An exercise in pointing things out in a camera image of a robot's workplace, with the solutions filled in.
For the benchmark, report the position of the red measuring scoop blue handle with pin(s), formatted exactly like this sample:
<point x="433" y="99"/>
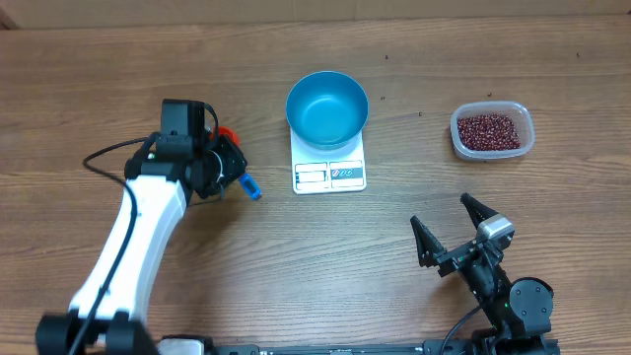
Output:
<point x="234" y="163"/>

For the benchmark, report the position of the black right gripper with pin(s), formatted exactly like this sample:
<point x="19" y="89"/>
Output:
<point x="429" y="253"/>

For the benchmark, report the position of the blue metal bowl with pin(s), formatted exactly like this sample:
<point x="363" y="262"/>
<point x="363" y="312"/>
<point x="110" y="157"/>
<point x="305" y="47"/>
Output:
<point x="327" y="109"/>

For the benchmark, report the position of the red adzuki beans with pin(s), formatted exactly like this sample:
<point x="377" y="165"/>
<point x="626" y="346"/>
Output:
<point x="488" y="132"/>

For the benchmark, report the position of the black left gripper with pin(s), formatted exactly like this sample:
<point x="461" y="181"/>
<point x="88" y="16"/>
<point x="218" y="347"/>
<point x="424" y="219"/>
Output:
<point x="239" y="165"/>

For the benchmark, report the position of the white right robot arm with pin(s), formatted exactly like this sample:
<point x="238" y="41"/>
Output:
<point x="511" y="317"/>

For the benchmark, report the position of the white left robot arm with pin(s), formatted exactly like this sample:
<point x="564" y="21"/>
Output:
<point x="191" y="154"/>

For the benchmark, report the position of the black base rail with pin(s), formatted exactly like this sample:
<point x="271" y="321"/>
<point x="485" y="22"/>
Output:
<point x="202" y="345"/>

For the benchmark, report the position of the clear plastic food container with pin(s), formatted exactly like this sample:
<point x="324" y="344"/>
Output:
<point x="513" y="110"/>

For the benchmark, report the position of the white digital kitchen scale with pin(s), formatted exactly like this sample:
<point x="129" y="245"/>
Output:
<point x="316" y="171"/>

